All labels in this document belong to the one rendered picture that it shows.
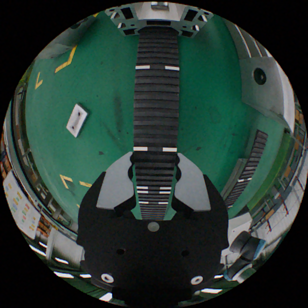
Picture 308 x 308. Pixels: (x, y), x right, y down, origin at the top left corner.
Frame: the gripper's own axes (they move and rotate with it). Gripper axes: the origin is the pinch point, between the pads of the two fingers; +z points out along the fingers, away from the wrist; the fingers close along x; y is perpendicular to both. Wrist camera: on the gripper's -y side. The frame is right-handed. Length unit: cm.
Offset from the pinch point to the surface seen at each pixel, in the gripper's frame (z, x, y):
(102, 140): 3.0, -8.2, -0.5
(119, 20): -2.1, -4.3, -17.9
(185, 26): -0.4, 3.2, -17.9
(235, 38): 1.8, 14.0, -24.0
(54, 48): -1.7, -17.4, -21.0
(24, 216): -65, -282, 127
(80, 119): 2.2, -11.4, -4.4
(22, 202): -37, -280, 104
